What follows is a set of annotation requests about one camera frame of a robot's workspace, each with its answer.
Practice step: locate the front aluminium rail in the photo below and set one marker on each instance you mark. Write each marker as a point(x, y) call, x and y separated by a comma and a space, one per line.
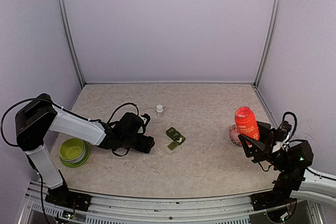
point(117, 209)

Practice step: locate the green plate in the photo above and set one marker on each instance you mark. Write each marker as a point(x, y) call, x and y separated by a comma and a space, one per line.
point(82, 161)

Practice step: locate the small clear white-capped bottle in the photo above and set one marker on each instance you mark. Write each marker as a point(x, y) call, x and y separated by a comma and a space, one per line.
point(159, 110)

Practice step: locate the green weekly pill organizer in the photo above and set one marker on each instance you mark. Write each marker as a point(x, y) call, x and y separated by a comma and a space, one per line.
point(176, 137)

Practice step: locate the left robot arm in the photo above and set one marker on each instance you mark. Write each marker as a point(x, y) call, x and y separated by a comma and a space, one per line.
point(42, 115)

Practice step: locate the right aluminium frame post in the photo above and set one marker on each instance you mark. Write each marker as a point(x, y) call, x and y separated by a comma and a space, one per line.
point(268, 42)

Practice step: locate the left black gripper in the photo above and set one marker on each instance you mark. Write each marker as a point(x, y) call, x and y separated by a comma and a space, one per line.
point(146, 145)

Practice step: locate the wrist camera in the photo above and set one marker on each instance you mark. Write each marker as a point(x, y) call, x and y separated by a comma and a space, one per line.
point(280, 135)
point(146, 119)

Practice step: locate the left aluminium frame post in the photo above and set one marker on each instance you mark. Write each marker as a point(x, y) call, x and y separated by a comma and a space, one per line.
point(70, 43)

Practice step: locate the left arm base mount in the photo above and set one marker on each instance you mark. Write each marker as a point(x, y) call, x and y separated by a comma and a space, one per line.
point(69, 199)

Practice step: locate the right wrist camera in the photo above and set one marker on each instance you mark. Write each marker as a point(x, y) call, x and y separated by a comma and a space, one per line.
point(280, 135)

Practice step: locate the red pill bottle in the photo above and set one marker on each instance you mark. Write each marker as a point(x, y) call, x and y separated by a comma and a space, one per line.
point(246, 122)

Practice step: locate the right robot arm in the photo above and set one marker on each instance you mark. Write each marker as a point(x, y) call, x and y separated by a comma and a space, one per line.
point(296, 178)

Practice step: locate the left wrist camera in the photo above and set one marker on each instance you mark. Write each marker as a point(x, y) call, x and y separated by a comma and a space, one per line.
point(146, 119)

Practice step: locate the red patterned oval tin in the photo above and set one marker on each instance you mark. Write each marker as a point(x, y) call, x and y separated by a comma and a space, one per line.
point(233, 135)

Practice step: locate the aluminium frame post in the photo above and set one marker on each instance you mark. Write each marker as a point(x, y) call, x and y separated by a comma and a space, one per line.
point(70, 43)
point(268, 42)

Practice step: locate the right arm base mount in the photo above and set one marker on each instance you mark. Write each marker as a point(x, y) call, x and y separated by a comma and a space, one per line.
point(269, 199)

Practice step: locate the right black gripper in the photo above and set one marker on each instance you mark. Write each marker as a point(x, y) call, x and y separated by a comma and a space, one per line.
point(259, 152)

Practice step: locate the green bowl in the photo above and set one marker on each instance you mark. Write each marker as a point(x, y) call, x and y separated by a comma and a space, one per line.
point(72, 150)

